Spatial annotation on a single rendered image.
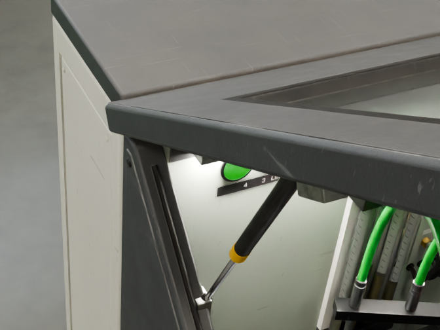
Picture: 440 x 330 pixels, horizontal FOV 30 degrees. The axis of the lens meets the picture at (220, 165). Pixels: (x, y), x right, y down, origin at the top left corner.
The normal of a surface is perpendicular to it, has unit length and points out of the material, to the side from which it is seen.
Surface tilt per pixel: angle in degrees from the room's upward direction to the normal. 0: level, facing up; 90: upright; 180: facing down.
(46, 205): 0
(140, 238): 90
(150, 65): 0
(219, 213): 90
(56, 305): 0
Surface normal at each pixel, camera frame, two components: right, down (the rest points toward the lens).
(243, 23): 0.08, -0.78
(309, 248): 0.45, 0.59
